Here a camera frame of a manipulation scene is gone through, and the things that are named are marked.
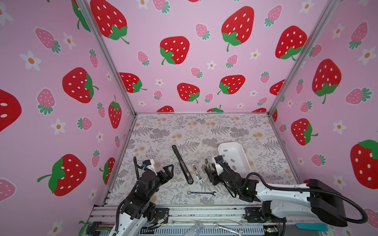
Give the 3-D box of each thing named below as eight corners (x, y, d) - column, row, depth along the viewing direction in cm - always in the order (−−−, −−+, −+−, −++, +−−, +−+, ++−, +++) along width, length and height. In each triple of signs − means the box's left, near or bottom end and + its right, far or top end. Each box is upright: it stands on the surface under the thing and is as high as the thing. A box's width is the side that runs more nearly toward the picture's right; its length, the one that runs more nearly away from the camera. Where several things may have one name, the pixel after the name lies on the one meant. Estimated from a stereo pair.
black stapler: (188, 185, 86) (188, 184, 84) (170, 148, 102) (170, 146, 100) (194, 182, 87) (194, 181, 85) (175, 146, 103) (175, 144, 101)
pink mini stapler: (198, 181, 87) (198, 177, 83) (191, 168, 93) (191, 164, 88) (202, 179, 88) (202, 175, 84) (195, 166, 94) (195, 162, 89)
